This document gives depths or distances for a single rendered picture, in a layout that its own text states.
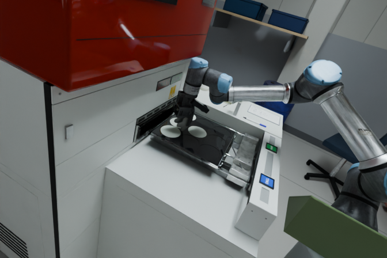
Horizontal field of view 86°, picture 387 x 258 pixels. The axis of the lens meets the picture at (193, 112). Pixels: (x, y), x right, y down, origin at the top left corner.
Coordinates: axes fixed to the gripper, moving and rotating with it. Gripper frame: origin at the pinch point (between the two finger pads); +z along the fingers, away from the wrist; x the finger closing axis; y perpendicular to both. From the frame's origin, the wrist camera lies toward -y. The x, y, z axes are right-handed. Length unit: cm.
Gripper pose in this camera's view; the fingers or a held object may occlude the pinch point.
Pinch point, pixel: (183, 128)
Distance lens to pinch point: 103.7
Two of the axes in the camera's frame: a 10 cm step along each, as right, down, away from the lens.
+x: 4.1, 5.3, -7.4
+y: -8.7, -0.1, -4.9
